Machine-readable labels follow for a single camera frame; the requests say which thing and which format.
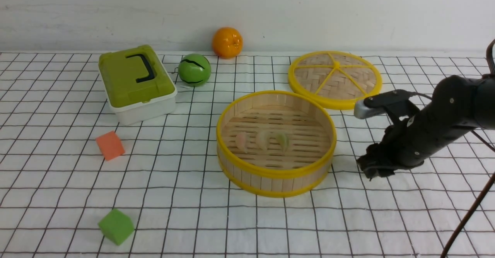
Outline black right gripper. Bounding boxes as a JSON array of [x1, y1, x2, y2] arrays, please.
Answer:
[[357, 113, 460, 180]]

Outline pale green dumpling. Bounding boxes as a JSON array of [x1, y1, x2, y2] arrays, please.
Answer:
[[275, 132, 289, 152]]

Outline white translucent dumpling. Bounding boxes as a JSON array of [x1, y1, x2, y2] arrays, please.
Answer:
[[255, 130, 271, 151]]

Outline pink translucent dumpling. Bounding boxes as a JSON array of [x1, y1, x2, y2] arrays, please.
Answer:
[[235, 132, 249, 154]]

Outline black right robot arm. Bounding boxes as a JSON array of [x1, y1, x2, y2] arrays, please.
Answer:
[[354, 76, 494, 179]]

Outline yellow rimmed bamboo steamer lid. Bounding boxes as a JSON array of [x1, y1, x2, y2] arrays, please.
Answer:
[[288, 51, 382, 110]]

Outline yellow rimmed bamboo steamer tray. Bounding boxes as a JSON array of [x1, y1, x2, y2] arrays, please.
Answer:
[[216, 91, 336, 198]]

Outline orange toy fruit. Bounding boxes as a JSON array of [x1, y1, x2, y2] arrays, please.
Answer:
[[212, 27, 244, 59]]

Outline green toy watermelon ball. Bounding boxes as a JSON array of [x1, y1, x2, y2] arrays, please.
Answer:
[[178, 53, 212, 87]]

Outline white black grid tablecloth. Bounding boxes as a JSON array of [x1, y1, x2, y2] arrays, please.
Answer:
[[0, 52, 494, 258]]

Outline green lid white storage box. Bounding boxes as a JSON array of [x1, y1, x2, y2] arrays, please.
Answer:
[[98, 44, 178, 126]]

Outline orange foam cube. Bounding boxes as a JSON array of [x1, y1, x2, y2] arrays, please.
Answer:
[[96, 131, 125, 161]]

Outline green foam cube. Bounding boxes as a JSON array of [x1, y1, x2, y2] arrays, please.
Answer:
[[98, 208, 135, 246]]

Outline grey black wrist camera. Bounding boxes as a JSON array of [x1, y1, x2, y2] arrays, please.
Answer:
[[353, 89, 420, 125]]

